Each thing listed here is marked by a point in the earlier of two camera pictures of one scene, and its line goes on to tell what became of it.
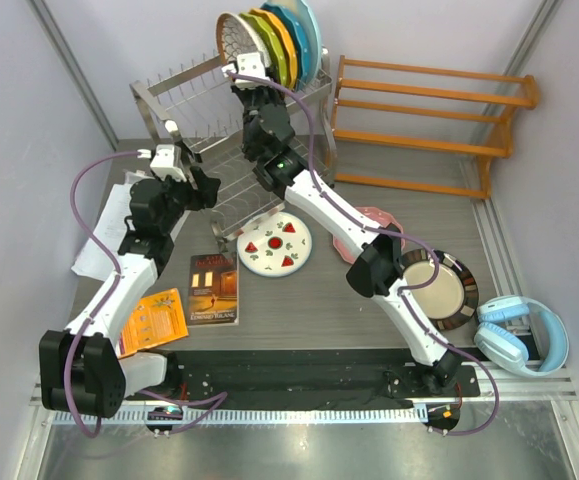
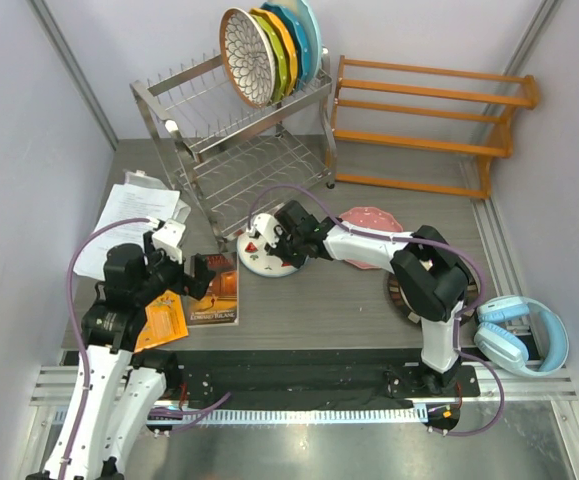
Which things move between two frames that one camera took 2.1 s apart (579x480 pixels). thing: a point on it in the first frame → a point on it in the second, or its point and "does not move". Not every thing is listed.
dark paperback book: (213, 290) does not move
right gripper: (275, 96) → (296, 262)
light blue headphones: (506, 345) does not move
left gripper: (204, 197) → (194, 285)
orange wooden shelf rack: (505, 144) does not move
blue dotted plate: (299, 39) does not move
